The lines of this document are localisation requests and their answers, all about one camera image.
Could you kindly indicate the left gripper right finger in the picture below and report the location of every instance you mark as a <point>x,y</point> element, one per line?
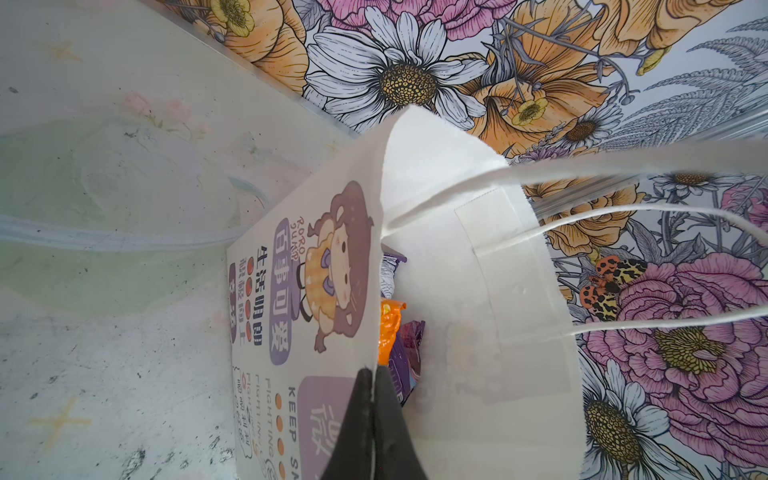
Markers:
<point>395,456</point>

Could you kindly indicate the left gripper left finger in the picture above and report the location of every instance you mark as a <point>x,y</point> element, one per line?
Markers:
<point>352,456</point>

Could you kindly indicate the purple snack packet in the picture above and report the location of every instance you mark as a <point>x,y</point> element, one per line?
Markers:
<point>405,362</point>

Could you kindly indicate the white paper bag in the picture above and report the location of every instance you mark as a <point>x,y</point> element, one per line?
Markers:
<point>602,317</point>

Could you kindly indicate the clear plastic bowl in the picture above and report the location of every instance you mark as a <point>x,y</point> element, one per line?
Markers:
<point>109,214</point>

